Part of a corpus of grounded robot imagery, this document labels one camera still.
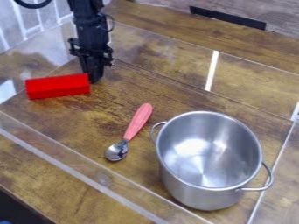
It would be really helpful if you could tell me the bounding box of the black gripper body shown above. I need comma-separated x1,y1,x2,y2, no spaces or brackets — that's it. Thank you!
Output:
67,11,116,67

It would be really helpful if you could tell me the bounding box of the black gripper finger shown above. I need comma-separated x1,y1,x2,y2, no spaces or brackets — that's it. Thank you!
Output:
79,56,104,83

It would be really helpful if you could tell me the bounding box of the red rectangular block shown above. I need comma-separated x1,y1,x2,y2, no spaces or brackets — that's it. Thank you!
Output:
24,73,91,100

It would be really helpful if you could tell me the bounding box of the silver metal pot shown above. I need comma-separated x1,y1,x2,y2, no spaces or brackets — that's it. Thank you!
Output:
149,111,270,211

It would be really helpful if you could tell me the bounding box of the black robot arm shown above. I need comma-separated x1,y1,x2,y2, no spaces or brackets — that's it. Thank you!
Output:
68,0,113,83

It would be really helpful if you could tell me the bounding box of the clear acrylic barrier panel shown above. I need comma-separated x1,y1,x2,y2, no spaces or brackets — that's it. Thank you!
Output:
0,111,212,224

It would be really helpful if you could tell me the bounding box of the black cable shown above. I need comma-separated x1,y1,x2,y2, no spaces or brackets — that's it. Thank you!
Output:
13,0,53,10

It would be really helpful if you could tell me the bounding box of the spoon with pink handle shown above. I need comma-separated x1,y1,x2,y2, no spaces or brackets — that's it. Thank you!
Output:
105,103,153,162

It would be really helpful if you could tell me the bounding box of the black wall strip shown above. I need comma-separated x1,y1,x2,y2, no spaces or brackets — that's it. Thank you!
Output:
189,6,267,30

